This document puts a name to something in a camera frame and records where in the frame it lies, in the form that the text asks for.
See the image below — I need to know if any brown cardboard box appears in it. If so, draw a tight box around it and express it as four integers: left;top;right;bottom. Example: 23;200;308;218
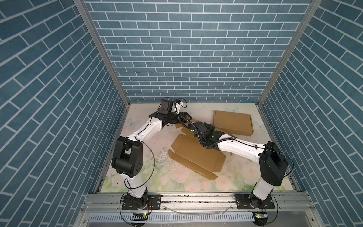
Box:
214;111;254;136

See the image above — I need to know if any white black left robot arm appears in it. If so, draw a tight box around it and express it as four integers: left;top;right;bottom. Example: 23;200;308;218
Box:
111;97;191;208

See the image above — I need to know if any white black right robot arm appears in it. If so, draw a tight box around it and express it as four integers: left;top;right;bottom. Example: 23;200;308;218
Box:
178;114;288;209

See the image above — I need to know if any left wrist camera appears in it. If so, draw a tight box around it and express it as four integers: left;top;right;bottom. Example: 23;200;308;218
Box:
172;99;183;114

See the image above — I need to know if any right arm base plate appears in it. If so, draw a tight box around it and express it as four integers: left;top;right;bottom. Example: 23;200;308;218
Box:
234;193;275;210

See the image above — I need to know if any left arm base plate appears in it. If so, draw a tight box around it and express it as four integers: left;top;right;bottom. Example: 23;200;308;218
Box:
121;194;161;211

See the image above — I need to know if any white slotted cable duct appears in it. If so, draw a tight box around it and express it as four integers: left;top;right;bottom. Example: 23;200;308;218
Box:
88;212;254;224

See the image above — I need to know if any aluminium corner post right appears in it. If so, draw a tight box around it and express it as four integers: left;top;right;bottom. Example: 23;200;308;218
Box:
257;0;322;109

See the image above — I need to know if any aluminium corner post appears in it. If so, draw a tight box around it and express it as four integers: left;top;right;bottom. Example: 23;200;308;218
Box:
74;0;130;108
257;0;322;109

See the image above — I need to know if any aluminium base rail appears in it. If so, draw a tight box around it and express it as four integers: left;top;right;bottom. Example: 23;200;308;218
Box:
81;191;315;213

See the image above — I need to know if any aluminium corner post left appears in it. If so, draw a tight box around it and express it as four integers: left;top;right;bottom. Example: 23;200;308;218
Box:
74;0;130;108

